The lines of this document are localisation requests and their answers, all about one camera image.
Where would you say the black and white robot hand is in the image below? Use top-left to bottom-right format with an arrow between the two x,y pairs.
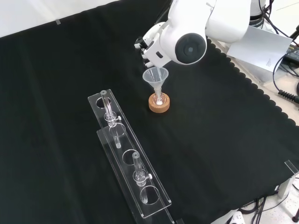
134,21 -> 174,70

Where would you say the clear plastic funnel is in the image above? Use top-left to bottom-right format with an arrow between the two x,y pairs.
142,67 -> 170,94

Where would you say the round-bottom glass flask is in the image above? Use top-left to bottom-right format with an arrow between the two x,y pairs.
153,90 -> 167,106

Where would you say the clear acrylic funnel stand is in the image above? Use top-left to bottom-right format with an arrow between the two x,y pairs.
87,88 -> 175,224

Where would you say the black cloth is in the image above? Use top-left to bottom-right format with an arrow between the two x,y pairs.
0,0 -> 299,224

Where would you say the pale board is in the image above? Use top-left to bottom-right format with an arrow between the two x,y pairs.
227,24 -> 293,73

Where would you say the black device box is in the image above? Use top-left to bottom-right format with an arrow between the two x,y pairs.
285,43 -> 299,63

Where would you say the black tripod leg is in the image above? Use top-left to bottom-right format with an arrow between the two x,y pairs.
289,24 -> 299,47

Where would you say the white power strip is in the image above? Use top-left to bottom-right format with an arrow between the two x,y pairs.
224,210 -> 246,224

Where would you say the cork ring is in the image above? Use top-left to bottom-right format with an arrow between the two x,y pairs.
148,92 -> 171,113

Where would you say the thin black cable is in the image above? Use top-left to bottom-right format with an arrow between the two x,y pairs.
272,50 -> 299,93

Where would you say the black coiled cable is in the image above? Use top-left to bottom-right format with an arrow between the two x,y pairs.
277,89 -> 299,104

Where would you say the clear acrylic bracket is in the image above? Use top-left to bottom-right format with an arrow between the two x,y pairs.
277,159 -> 299,199

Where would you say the black cable bundle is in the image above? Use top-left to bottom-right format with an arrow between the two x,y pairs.
240,196 -> 282,224

